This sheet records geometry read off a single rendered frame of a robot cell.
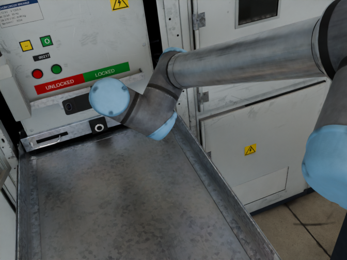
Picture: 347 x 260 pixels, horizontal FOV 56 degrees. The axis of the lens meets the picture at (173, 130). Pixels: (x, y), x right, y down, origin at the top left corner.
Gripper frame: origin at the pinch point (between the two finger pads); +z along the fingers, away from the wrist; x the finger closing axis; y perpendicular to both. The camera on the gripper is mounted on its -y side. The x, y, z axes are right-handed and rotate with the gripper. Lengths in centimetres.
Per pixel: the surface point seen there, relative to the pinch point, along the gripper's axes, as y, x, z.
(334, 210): 111, -96, 36
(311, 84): 92, -19, 10
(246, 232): 25, -43, -41
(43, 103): -16.3, 3.2, 0.1
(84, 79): -1.2, 7.5, 2.0
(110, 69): 8.2, 8.6, 1.2
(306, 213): 95, -94, 41
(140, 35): 20.5, 16.5, -3.4
